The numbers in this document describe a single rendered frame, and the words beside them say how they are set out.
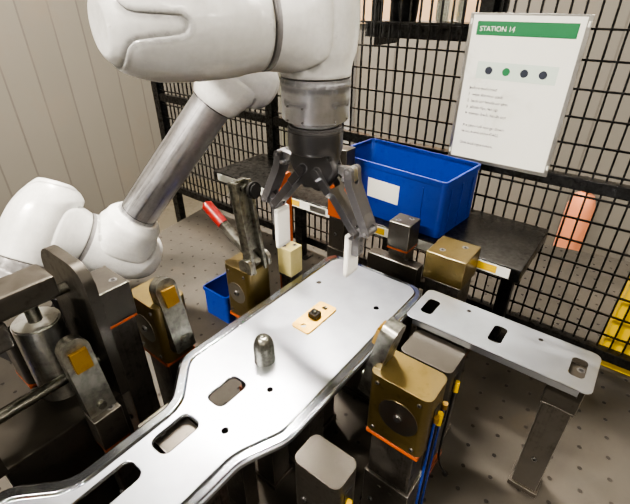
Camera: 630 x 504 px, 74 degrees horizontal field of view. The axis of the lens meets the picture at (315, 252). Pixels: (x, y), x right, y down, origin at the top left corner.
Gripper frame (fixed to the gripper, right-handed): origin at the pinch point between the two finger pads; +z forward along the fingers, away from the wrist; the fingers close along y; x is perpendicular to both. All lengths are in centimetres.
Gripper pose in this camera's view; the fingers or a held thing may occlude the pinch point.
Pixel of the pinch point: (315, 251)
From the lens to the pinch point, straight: 66.7
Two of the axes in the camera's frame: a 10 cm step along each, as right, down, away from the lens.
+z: 0.0, 8.6, 5.2
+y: 7.9, 3.2, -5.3
